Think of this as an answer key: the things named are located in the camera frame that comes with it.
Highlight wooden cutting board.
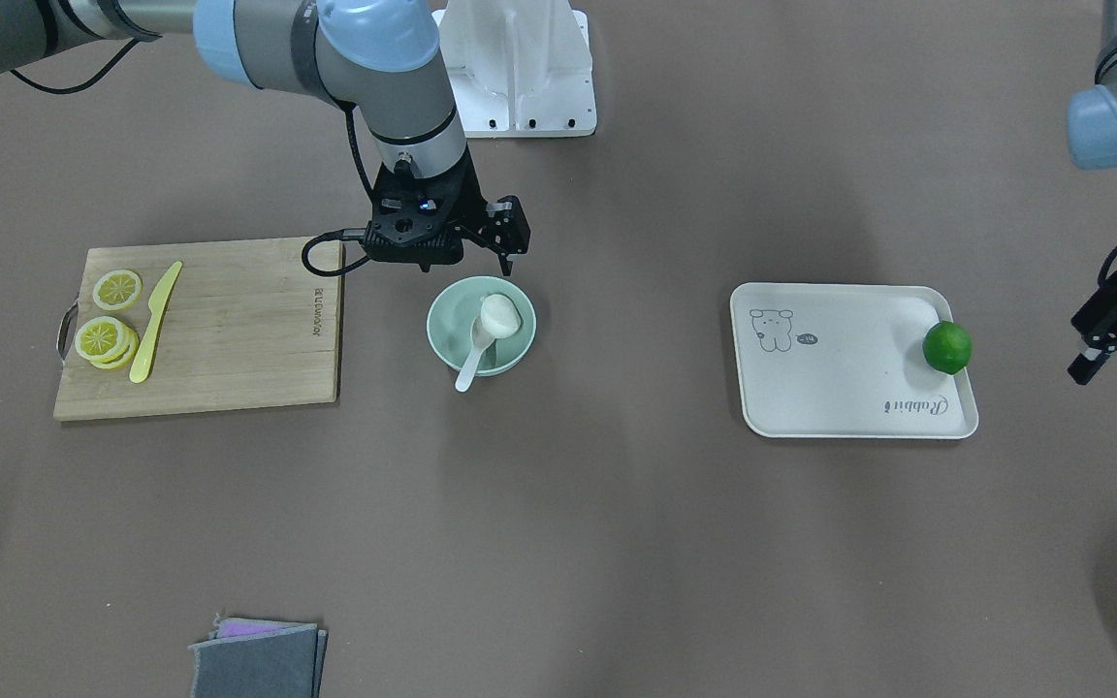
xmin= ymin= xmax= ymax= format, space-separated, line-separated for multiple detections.
xmin=52 ymin=236 xmax=344 ymax=423

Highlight stacked lemon slices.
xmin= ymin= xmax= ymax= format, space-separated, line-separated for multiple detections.
xmin=75 ymin=315 xmax=141 ymax=370

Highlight grey folded cloth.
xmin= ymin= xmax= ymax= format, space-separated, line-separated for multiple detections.
xmin=189 ymin=616 xmax=328 ymax=697

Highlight mint green bowl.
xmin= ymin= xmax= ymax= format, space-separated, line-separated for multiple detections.
xmin=427 ymin=275 xmax=537 ymax=377

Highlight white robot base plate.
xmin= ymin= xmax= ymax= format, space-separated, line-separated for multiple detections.
xmin=431 ymin=1 xmax=598 ymax=138

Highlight white ceramic spoon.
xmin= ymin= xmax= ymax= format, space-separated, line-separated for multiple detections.
xmin=454 ymin=317 xmax=496 ymax=393

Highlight yellow plastic knife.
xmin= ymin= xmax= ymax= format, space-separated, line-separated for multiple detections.
xmin=128 ymin=260 xmax=183 ymax=384

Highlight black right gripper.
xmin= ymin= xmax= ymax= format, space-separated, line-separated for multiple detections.
xmin=363 ymin=150 xmax=531 ymax=277

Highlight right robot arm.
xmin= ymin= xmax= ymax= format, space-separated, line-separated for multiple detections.
xmin=0 ymin=1 xmax=529 ymax=275

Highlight single lemon slice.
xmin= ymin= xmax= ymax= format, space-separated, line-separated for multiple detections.
xmin=90 ymin=269 xmax=144 ymax=312

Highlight beige rabbit tray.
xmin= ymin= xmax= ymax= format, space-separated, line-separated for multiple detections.
xmin=728 ymin=283 xmax=978 ymax=440

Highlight green lime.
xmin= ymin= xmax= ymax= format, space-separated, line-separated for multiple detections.
xmin=922 ymin=321 xmax=973 ymax=375

